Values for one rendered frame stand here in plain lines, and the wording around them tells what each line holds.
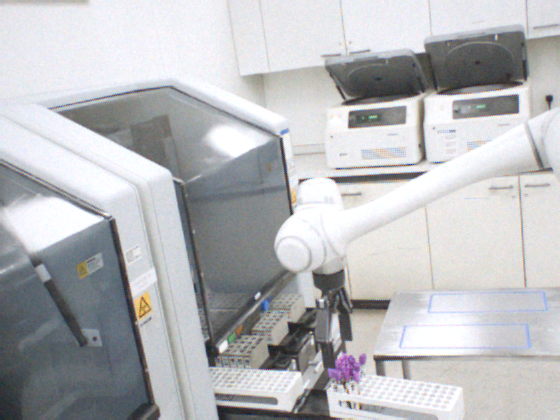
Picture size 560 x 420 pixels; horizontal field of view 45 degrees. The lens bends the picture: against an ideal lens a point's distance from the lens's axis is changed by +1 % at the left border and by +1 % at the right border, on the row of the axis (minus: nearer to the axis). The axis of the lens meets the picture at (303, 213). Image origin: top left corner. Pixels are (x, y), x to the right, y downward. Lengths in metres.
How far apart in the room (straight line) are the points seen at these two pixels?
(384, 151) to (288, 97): 1.06
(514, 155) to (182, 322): 0.81
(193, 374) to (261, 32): 2.99
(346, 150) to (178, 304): 2.49
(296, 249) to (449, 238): 2.67
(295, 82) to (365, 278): 1.43
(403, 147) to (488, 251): 0.75
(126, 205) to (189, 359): 0.42
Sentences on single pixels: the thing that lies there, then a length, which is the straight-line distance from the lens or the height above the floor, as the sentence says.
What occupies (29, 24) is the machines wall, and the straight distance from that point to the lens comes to 2.93.
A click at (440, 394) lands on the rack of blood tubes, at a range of 1.57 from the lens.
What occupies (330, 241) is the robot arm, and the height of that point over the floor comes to 1.30.
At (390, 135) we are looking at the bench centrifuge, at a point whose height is 1.09.
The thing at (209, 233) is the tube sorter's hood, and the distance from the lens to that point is 1.64.
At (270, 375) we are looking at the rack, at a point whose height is 0.86.
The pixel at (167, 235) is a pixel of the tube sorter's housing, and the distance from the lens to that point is 1.51.
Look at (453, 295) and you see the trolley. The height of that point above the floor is 0.82.
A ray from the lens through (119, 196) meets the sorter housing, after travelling 1.38.
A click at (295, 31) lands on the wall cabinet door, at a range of 4.21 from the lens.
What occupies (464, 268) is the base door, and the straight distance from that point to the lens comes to 3.94.
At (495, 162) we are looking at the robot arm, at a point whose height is 1.39.
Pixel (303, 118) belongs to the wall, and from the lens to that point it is 4.62.
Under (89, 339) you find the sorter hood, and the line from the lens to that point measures 1.29.
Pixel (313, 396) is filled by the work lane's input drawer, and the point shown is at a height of 0.80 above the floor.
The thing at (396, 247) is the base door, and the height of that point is 0.42.
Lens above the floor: 1.68
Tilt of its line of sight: 15 degrees down
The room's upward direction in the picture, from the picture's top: 8 degrees counter-clockwise
